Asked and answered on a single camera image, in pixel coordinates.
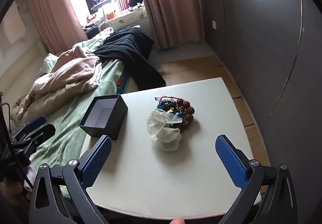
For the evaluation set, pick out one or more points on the pink curtain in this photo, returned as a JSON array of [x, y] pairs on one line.
[[166, 0], [55, 12]]

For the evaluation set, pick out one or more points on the beige fleece blanket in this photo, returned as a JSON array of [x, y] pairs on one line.
[[57, 83]]

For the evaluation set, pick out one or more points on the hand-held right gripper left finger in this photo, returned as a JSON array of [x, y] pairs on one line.
[[96, 161]]

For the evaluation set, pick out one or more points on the dark blue beaded ornament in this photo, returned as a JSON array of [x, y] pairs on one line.
[[163, 105]]

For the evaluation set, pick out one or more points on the person's left hand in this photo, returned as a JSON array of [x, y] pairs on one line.
[[12, 190]]

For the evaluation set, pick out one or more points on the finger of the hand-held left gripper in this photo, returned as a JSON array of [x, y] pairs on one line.
[[35, 122], [44, 132]]

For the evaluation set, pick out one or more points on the black gift box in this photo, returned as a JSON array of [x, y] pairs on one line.
[[113, 123]]

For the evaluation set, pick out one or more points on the clear plastic bag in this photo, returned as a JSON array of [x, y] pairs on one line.
[[161, 133]]

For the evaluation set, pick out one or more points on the black cushion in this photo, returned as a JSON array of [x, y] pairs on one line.
[[135, 0]]

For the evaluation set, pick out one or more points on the flattened cardboard sheet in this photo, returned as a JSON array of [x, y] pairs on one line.
[[201, 70]]

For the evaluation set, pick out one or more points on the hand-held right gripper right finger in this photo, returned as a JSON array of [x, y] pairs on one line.
[[230, 161]]

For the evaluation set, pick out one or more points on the orange container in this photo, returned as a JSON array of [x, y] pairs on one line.
[[110, 14]]

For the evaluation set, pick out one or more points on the white floral duvet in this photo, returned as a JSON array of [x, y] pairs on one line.
[[128, 18]]

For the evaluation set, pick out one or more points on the person's right hand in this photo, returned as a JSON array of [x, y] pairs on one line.
[[179, 221]]

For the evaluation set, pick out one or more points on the black knit garment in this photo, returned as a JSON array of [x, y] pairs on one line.
[[125, 47]]

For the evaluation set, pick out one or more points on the leaf patterned quilt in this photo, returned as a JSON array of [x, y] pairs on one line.
[[93, 40]]

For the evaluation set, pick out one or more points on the green bedsheet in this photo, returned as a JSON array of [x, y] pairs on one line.
[[68, 123]]

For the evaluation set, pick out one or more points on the white wall switch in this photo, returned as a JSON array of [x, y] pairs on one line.
[[214, 24]]

